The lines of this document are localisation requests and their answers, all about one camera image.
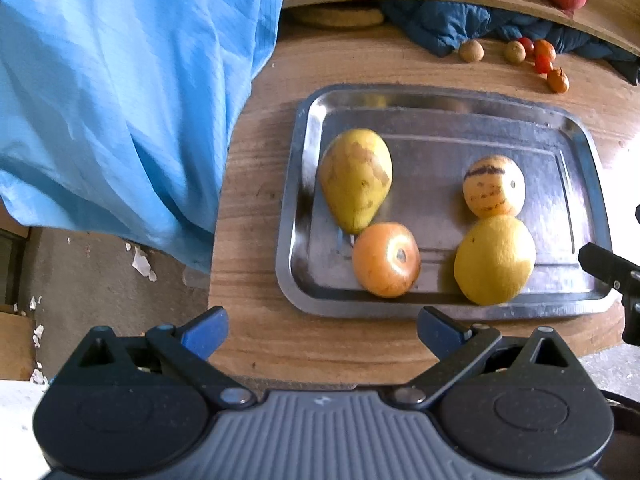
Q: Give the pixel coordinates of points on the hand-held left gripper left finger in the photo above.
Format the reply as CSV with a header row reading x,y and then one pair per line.
x,y
207,332

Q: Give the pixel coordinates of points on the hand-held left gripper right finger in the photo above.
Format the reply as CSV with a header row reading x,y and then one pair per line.
x,y
440,332

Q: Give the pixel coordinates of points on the orange persimmon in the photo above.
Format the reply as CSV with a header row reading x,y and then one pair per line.
x,y
385,260

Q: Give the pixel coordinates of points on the yellow round citrus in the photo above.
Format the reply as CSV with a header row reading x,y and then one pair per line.
x,y
495,260

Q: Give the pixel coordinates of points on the striped pepino melon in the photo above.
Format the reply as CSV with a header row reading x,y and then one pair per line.
x,y
494,187

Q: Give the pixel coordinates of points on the yellow green pear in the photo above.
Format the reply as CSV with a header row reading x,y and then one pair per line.
x,y
355,180

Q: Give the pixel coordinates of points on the metal tray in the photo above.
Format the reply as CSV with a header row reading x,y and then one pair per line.
x,y
435,125

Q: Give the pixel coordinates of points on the white paper scrap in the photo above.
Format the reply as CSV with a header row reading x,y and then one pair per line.
x,y
142,263

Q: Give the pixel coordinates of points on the cardboard box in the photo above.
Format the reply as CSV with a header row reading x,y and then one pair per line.
x,y
12,310

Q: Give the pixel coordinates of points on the small brown round fruit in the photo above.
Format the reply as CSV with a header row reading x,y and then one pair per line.
x,y
514,52
471,51

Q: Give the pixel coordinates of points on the light blue coat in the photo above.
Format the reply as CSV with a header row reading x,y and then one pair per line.
x,y
125,110

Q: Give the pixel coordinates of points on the dark blue quilted cloth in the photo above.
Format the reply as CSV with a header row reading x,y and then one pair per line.
x,y
450,25

